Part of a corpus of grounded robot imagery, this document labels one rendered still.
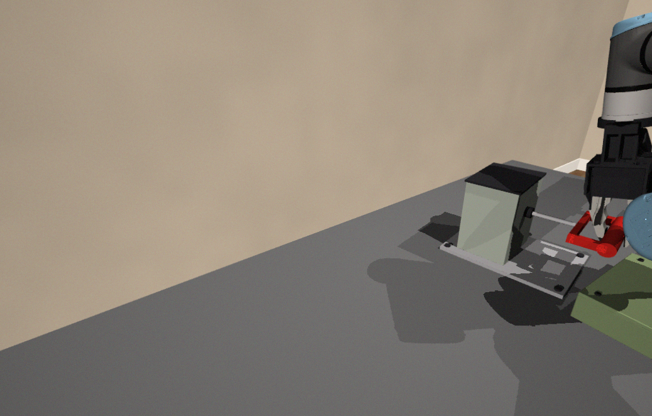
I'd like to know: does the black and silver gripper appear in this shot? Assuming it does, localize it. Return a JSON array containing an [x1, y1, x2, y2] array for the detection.
[[583, 117, 652, 241]]

